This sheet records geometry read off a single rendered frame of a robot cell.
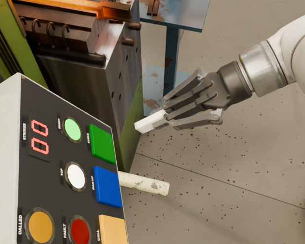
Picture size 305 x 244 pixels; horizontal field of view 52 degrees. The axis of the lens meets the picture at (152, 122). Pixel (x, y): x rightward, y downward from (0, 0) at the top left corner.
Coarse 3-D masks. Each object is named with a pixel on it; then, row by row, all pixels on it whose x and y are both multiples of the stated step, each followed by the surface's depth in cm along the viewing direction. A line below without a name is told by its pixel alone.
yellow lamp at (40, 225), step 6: (36, 216) 45; (42, 216) 46; (30, 222) 44; (36, 222) 45; (42, 222) 46; (48, 222) 47; (30, 228) 44; (36, 228) 44; (42, 228) 45; (48, 228) 46; (36, 234) 44; (42, 234) 45; (48, 234) 46; (36, 240) 44; (42, 240) 45
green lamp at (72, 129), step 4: (68, 120) 62; (72, 120) 64; (68, 124) 62; (72, 124) 63; (76, 124) 64; (68, 128) 61; (72, 128) 62; (76, 128) 64; (68, 132) 61; (72, 132) 62; (76, 132) 63; (72, 136) 61; (76, 136) 62
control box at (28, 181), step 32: (0, 96) 56; (32, 96) 56; (0, 128) 52; (32, 128) 52; (64, 128) 60; (0, 160) 49; (32, 160) 50; (64, 160) 57; (96, 160) 66; (0, 192) 46; (32, 192) 47; (64, 192) 53; (0, 224) 43; (64, 224) 50; (96, 224) 57
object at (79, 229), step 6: (78, 222) 53; (84, 222) 54; (72, 228) 51; (78, 228) 52; (84, 228) 53; (72, 234) 50; (78, 234) 51; (84, 234) 53; (78, 240) 51; (84, 240) 52
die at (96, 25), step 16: (16, 0) 97; (32, 0) 96; (96, 0) 98; (32, 16) 94; (48, 16) 94; (64, 16) 94; (80, 16) 94; (96, 16) 94; (32, 32) 93; (64, 32) 92; (80, 32) 92; (96, 32) 97; (80, 48) 93
